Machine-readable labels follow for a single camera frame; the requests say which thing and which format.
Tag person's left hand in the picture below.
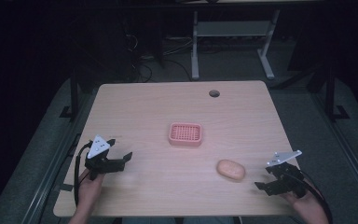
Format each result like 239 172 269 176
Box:
76 169 105 217

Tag bundle of floor cables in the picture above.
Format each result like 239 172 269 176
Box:
124 32 194 82

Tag person's right hand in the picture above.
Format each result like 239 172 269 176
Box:
280 183 329 224

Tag white metal desk frame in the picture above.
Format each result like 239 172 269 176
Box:
190 8 282 81

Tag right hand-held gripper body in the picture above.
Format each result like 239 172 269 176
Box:
265 149 306 199

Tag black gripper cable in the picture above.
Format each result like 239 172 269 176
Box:
73 140 93 207
297 168 334 224

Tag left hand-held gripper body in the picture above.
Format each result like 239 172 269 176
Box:
84 134 126 182

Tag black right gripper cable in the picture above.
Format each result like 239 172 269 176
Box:
297 168 334 224

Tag orange soap bar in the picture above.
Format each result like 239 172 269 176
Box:
215 159 247 183

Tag black metal stand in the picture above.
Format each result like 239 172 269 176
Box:
323 63 351 123
59 66 83 121

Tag pink soap dish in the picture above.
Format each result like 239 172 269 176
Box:
168 121 203 147

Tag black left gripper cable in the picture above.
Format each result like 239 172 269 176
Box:
73 140 93 207

